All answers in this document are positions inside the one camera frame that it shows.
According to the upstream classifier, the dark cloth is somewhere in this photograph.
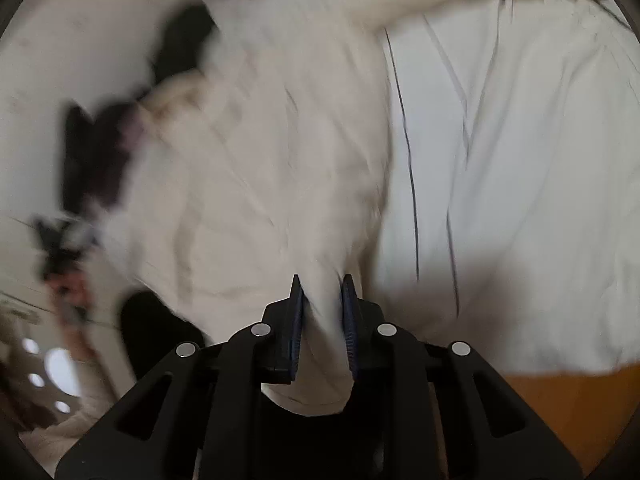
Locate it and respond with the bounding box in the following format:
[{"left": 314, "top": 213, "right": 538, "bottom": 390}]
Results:
[{"left": 119, "top": 290, "right": 207, "bottom": 383}]

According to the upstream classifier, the wooden bed frame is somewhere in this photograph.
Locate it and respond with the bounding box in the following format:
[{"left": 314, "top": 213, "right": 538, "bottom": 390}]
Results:
[{"left": 500, "top": 364, "right": 633, "bottom": 477}]

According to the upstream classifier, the ceiling lamp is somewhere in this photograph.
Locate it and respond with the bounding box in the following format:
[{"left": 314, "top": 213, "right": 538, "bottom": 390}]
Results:
[{"left": 21, "top": 337, "right": 83, "bottom": 416}]

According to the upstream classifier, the cream padded jacket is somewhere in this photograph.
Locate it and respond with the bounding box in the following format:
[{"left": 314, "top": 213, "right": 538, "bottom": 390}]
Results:
[{"left": 97, "top": 0, "right": 608, "bottom": 418}]

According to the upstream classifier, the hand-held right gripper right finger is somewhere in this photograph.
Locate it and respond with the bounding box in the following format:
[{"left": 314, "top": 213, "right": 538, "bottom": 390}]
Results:
[{"left": 341, "top": 274, "right": 583, "bottom": 480}]

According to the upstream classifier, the person's left hand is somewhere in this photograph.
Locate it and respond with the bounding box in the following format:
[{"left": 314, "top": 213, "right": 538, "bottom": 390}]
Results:
[{"left": 47, "top": 272, "right": 93, "bottom": 323}]

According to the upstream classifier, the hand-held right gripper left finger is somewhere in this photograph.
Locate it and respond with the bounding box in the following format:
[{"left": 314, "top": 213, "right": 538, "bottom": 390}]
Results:
[{"left": 55, "top": 274, "right": 306, "bottom": 480}]

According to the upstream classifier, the black and mauve garment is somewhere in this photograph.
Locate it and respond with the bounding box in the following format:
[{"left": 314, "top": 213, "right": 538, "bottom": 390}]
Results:
[{"left": 61, "top": 100, "right": 148, "bottom": 213}]

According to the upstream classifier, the white striped bed sheet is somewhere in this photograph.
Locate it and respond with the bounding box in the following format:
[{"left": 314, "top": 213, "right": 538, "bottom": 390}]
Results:
[{"left": 375, "top": 0, "right": 640, "bottom": 377}]

